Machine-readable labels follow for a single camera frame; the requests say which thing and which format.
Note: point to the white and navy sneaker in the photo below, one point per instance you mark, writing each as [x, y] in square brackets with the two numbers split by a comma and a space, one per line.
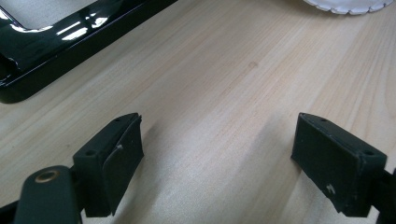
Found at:
[348, 5]

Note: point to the red and black shoe rack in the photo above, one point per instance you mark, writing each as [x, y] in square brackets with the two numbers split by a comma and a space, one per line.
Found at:
[37, 53]

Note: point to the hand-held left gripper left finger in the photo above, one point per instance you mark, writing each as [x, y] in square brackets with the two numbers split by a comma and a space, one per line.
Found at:
[99, 168]

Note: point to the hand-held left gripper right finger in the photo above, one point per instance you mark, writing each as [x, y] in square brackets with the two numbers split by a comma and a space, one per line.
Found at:
[336, 165]

